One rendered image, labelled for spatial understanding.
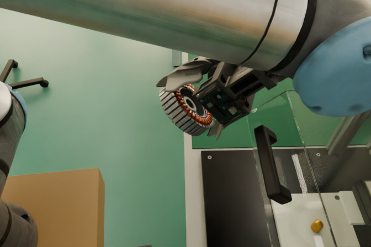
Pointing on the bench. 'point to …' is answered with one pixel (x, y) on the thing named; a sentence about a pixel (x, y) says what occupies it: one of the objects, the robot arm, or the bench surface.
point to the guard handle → (270, 165)
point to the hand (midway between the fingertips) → (185, 108)
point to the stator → (186, 110)
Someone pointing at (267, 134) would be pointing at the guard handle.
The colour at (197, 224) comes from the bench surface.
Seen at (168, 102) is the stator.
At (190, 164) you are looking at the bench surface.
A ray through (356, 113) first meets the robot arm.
